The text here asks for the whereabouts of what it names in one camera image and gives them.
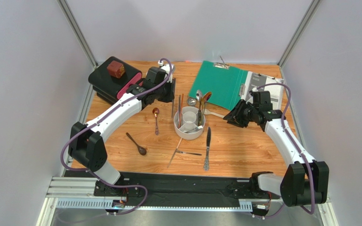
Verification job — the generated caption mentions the orange chopstick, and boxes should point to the orange chopstick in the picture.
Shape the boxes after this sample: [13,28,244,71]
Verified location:
[178,93,184,128]

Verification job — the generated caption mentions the iridescent ornate handle utensil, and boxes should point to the iridescent ornate handle utensil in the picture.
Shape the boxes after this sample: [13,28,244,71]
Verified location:
[152,107,160,135]

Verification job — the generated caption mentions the silver spoon dark handle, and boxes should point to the silver spoon dark handle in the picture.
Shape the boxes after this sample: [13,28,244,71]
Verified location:
[196,89,203,126]

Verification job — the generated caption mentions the gold spoon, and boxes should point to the gold spoon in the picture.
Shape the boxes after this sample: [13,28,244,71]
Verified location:
[200,95,206,125]

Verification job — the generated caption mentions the silver table knife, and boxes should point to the silver table knife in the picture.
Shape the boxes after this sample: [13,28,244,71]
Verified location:
[203,127,211,171]

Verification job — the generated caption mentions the dark brown wooden spoon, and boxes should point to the dark brown wooden spoon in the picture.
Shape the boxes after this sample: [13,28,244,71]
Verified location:
[126,132,147,155]

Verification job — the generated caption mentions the iridescent blue purple spoon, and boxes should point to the iridescent blue purple spoon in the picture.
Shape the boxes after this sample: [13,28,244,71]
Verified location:
[204,91,212,110]

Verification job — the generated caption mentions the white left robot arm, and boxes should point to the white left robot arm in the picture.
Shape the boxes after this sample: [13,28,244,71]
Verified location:
[63,64,175,185]

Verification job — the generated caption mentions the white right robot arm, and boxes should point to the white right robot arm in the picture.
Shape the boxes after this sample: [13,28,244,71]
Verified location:
[223,91,329,207]

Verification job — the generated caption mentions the silver utensils in holder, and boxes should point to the silver utensils in holder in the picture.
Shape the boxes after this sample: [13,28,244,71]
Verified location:
[185,125,203,134]

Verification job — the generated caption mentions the white plastic spoon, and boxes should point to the white plastic spoon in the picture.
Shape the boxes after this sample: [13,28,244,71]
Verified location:
[204,109,225,118]

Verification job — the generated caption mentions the setup guide booklet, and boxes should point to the setup guide booklet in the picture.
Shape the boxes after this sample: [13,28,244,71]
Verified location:
[239,71,284,110]

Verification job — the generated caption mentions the green clipboard folder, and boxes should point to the green clipboard folder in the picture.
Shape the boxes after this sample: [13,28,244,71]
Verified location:
[188,61,248,110]

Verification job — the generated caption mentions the white divided utensil holder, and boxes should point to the white divided utensil holder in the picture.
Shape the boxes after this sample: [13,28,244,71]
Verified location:
[173,106,204,140]

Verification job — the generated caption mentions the red brown cube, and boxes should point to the red brown cube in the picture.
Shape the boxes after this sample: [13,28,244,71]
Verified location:
[107,61,125,79]

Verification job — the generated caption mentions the black pink drawer box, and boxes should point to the black pink drawer box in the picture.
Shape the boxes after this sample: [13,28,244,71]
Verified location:
[88,56,142,105]

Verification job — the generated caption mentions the small silver fork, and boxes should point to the small silver fork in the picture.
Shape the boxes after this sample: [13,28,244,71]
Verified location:
[176,150,202,156]

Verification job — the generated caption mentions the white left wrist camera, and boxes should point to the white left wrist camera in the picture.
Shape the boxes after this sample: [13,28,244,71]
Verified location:
[157,60,175,74]

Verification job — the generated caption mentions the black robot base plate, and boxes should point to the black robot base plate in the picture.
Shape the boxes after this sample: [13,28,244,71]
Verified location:
[93,172,279,208]

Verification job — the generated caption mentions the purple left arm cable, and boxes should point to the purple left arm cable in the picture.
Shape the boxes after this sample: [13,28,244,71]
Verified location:
[60,57,173,189]

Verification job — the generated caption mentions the aluminium frame rail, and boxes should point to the aluminium frame rail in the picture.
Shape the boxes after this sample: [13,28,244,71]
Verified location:
[38,172,338,226]

